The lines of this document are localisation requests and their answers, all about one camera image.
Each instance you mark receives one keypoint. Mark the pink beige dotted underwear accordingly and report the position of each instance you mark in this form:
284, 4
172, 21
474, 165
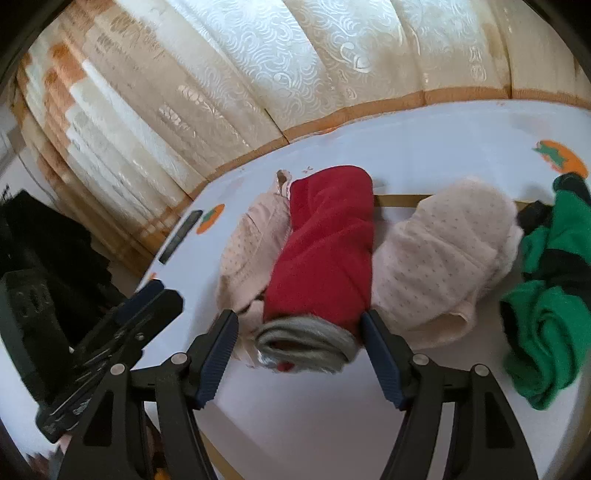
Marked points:
249, 249

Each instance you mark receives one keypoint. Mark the dark red underwear grey waistband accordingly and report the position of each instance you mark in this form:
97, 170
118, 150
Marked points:
323, 258

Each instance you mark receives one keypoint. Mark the white persimmon print cover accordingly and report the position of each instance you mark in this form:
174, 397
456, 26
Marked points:
300, 429

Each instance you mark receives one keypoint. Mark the green and black underwear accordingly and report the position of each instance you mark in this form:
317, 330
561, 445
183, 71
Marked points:
540, 350
549, 240

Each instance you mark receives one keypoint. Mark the cream patterned curtain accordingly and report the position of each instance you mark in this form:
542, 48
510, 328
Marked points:
231, 92

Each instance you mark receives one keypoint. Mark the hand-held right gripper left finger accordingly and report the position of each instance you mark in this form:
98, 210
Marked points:
217, 364

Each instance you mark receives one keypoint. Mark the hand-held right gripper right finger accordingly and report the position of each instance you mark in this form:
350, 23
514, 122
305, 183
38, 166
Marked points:
385, 364

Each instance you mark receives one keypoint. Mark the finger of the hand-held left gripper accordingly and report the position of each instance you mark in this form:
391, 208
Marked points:
147, 309

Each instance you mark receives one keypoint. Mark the dark grey rectangular strip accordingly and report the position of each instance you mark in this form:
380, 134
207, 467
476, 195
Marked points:
182, 235

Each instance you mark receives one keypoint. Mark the cream dotted underwear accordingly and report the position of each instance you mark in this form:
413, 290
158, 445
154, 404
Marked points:
438, 258

